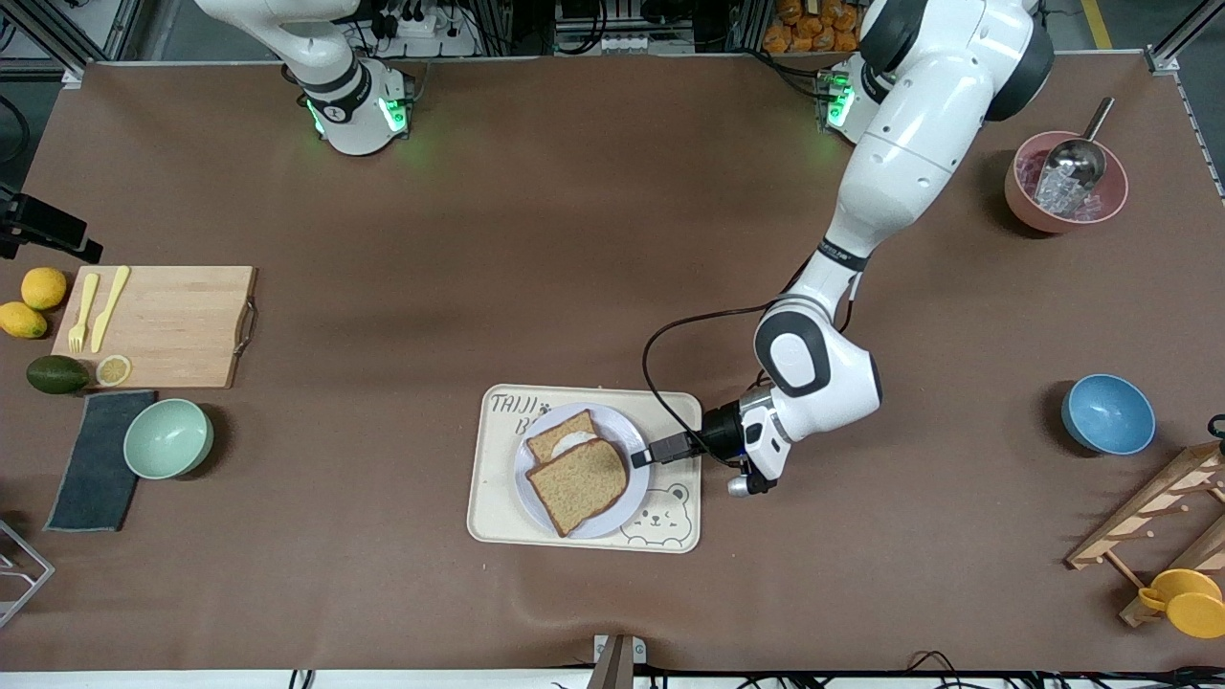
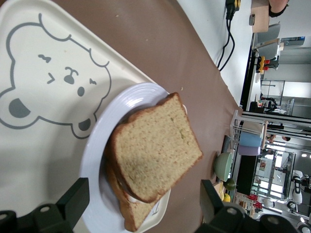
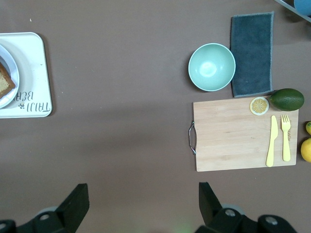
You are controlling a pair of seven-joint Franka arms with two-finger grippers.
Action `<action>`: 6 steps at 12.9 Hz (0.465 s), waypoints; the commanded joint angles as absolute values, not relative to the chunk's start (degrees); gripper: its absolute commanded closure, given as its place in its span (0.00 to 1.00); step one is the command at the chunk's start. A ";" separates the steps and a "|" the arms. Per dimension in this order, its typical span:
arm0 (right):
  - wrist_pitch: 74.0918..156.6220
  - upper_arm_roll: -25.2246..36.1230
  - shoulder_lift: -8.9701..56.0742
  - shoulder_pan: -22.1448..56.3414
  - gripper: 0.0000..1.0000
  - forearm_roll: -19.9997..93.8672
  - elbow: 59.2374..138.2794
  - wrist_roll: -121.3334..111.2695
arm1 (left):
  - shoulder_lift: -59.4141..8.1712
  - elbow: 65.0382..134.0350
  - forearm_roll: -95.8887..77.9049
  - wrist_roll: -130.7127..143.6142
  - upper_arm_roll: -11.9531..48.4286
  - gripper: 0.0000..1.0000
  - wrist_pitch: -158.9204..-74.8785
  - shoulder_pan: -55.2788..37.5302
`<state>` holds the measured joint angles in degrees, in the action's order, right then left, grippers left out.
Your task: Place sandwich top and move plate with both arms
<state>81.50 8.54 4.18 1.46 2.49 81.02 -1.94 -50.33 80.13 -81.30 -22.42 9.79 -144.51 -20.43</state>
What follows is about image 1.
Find clear ice cubes pile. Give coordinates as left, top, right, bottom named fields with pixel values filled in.
left=1017, top=151, right=1103, bottom=218

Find yellow cup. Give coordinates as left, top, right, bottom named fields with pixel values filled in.
left=1138, top=568, right=1225, bottom=640

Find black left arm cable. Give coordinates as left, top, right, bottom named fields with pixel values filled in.
left=640, top=302, right=778, bottom=453

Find orange snack bags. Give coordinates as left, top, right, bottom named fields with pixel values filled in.
left=762, top=0, right=887, bottom=55

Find yellow lemon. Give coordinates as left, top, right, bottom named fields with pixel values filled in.
left=20, top=266, right=69, bottom=312
left=0, top=300, right=49, bottom=341

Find pale lavender round plate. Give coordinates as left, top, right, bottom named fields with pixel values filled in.
left=513, top=401, right=653, bottom=541

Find cream tray with bear print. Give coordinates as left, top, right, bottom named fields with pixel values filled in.
left=467, top=384, right=703, bottom=555

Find green avocado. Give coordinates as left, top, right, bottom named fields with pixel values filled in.
left=26, top=354, right=93, bottom=396

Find yellow plastic fork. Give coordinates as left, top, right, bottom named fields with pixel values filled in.
left=67, top=273, right=100, bottom=355

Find metal scoop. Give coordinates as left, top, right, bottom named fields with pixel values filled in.
left=1043, top=96, right=1117, bottom=193

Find wooden cutting board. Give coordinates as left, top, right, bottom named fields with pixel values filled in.
left=50, top=264, right=260, bottom=390

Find bread slice under egg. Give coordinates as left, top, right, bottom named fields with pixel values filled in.
left=524, top=409, right=600, bottom=466

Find blue bowl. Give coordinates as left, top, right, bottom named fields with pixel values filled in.
left=1060, top=373, right=1157, bottom=456

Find pink bowl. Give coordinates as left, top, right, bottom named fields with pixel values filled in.
left=1004, top=130, right=1130, bottom=234

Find wooden drying rack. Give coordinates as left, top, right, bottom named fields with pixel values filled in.
left=1065, top=438, right=1225, bottom=629

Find mint green bowl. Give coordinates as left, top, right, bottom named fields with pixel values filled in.
left=122, top=398, right=215, bottom=481

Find dark grey cloth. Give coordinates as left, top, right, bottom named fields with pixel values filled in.
left=44, top=389, right=160, bottom=534

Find metal wire rack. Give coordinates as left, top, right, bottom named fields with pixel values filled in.
left=0, top=519, right=56, bottom=630

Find plain brown bread slice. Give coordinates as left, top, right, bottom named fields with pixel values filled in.
left=524, top=436, right=632, bottom=539

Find white power strip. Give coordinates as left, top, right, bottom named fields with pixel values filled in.
left=376, top=0, right=481, bottom=59

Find yellow plastic knife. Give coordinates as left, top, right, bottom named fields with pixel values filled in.
left=90, top=265, right=132, bottom=354

